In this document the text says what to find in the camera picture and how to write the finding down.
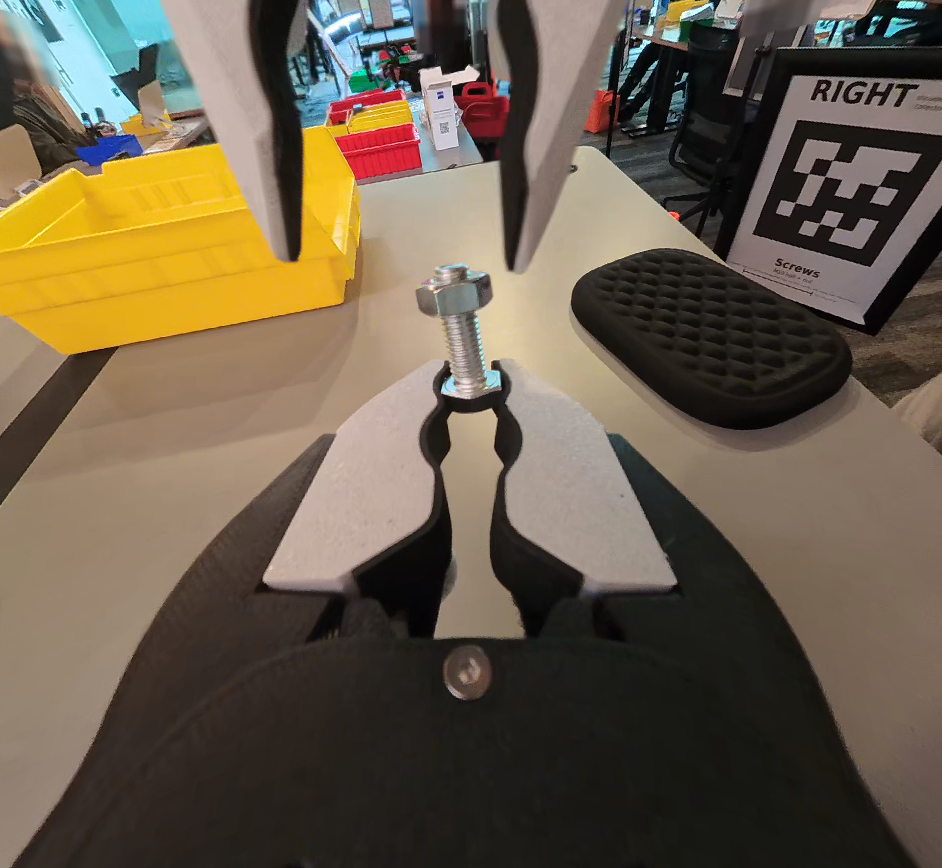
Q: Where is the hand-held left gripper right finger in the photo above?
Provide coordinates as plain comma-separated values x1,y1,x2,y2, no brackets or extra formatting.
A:
490,359,680,638

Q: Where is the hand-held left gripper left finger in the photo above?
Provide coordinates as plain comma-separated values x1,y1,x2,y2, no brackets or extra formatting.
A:
261,358,453,637

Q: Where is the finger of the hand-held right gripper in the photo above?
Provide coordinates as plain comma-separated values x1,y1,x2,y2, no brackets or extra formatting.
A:
132,0,306,263
488,0,650,275

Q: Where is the silver hex bolt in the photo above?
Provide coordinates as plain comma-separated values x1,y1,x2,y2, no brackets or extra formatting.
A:
436,263,509,400

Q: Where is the silver hex nut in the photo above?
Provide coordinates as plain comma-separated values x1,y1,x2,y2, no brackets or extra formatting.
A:
416,266,496,319

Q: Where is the yellow plastic bin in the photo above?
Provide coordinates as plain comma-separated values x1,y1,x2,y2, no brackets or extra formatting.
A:
0,125,362,356

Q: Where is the red plastic container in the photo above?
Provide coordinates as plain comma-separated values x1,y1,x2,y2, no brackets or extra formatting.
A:
455,79,514,142

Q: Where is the small blue bin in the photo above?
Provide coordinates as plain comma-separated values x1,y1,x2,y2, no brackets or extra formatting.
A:
76,134,145,168

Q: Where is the white carton box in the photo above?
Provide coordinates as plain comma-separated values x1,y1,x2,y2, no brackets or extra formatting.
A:
419,65,481,152

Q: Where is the black mesh office chair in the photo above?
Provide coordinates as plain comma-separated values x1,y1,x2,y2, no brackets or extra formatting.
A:
664,22,746,236

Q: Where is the yellow bin on back table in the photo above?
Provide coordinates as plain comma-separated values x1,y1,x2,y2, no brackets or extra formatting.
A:
346,101,415,137

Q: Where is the large red bin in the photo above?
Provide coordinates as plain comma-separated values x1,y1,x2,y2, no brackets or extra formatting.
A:
335,121,424,181

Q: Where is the black padded wrist rest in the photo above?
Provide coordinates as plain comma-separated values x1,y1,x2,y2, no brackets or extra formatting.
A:
570,248,855,431

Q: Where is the framed marker sign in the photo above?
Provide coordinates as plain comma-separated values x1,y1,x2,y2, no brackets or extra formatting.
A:
725,48,942,335

